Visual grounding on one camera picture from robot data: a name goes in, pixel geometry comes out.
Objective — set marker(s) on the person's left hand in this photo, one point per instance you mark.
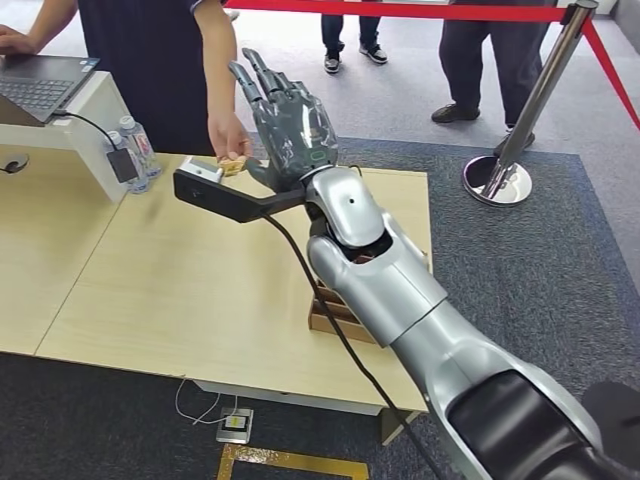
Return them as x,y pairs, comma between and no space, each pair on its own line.
227,136

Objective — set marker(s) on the person's right hand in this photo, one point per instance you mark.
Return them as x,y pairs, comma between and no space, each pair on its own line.
15,41

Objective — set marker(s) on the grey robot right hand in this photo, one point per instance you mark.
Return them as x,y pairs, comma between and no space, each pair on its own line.
292,136

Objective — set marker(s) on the gold brown card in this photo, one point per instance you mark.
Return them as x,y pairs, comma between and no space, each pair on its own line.
232,166

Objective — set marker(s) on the person's right forearm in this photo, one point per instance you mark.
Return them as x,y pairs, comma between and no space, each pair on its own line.
52,23

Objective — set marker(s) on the person's left forearm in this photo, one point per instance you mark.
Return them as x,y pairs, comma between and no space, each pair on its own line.
217,60

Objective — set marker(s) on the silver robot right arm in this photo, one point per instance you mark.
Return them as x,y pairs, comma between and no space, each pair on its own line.
430,338

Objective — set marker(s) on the person in white-soled sneakers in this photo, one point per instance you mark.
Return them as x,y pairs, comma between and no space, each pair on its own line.
332,46

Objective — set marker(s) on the brown cardboard card holder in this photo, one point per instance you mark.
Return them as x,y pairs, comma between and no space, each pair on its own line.
330,318

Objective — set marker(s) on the person in dark trousers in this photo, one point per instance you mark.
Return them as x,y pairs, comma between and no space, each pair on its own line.
470,60

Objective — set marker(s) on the dark grey laptop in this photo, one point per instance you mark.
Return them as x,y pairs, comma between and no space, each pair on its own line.
38,85

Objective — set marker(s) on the black round desk grommet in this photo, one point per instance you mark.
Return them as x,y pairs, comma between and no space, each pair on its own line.
17,164

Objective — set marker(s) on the white laptop riser stand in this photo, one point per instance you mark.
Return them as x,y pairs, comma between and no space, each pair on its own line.
95,124

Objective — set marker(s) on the black power adapter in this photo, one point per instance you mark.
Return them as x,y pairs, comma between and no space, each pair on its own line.
122,166

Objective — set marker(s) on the long red barrier belt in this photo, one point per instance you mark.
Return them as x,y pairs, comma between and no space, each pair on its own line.
400,11

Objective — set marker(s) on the metal floor socket box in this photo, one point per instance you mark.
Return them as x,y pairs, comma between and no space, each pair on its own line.
234,426

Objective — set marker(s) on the chrome round stanchion base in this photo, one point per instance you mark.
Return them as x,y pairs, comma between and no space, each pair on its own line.
518,189

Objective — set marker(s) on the grey blue rug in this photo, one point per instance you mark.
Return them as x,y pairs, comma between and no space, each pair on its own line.
525,278

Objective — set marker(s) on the short red barrier belt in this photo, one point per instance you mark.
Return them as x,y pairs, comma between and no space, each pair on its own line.
607,69

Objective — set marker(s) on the black round disc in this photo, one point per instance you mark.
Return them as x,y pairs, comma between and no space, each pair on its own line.
623,417

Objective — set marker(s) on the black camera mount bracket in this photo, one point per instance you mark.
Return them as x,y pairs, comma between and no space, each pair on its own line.
225,199

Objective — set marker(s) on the white desk frame beam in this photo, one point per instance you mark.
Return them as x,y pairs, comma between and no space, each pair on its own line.
275,396

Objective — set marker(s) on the chrome stanchion post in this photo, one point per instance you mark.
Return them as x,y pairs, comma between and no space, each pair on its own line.
540,93

